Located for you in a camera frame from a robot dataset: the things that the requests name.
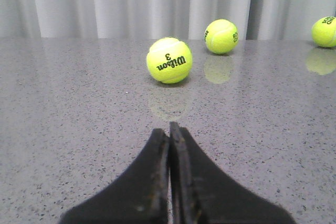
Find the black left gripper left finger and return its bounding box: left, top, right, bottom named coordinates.
left=60, top=129, right=169, bottom=223

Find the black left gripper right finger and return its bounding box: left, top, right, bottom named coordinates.
left=170, top=122, right=295, bottom=223

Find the far-left yellow tennis ball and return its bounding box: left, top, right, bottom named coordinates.
left=146, top=37, right=193, bottom=84

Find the Roland Garros yellow tennis ball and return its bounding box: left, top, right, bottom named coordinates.
left=204, top=19, right=238, bottom=54

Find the centre yellow tennis ball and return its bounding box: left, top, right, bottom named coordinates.
left=311, top=16, right=336, bottom=48

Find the grey pleated curtain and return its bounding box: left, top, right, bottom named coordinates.
left=1, top=0, right=335, bottom=40

